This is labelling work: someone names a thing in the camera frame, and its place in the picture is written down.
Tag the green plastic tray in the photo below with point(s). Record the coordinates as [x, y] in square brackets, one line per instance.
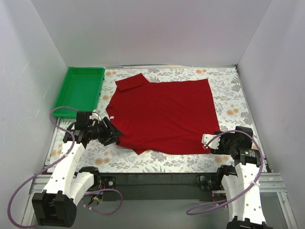
[80, 90]

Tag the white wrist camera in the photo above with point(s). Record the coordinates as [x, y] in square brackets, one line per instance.
[210, 141]
[95, 117]

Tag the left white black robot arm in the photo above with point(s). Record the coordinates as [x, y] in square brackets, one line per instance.
[56, 204]

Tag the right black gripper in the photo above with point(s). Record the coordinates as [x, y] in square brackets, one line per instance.
[219, 143]

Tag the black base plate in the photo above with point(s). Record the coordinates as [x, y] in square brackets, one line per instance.
[166, 186]

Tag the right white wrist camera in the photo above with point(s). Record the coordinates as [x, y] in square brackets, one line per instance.
[210, 141]

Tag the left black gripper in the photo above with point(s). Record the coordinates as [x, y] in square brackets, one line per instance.
[107, 132]

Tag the red t shirt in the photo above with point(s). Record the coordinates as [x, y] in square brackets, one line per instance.
[168, 117]

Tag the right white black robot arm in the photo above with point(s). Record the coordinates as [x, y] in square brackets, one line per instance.
[240, 181]

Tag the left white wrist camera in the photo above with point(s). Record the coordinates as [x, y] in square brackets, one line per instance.
[95, 117]

